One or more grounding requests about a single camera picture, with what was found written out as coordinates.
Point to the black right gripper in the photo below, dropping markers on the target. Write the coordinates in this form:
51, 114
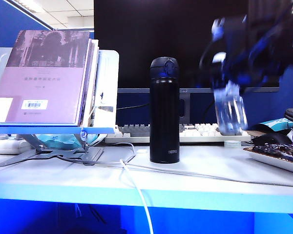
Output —
234, 48

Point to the clear mineral water bottle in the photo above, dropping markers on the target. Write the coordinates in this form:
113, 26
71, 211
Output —
230, 112

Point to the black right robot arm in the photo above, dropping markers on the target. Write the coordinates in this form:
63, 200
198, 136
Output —
283, 19

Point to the black thermos flask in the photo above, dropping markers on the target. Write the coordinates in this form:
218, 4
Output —
164, 117

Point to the white grey keyboard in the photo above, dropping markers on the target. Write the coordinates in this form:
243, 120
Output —
200, 132

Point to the teal white box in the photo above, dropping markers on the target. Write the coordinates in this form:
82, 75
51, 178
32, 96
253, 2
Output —
280, 123

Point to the black computer mouse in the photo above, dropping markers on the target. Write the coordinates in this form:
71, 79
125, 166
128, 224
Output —
271, 139

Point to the dark chocolate snacks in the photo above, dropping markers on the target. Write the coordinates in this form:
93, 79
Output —
278, 150

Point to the black computer monitor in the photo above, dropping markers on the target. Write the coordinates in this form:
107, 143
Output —
161, 29

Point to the white rectangular tray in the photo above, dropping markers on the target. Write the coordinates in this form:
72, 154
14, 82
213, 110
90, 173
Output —
271, 159

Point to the silver metal book stand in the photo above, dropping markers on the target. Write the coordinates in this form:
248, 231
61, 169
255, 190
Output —
109, 73

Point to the teal tissue pack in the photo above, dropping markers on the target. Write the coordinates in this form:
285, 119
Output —
61, 141

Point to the pink hardcover book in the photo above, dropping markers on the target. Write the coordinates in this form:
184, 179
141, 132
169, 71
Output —
44, 92

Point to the ceiling light panel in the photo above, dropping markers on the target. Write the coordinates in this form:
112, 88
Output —
27, 5

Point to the white power strip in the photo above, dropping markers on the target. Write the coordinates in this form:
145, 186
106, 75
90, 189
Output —
9, 146

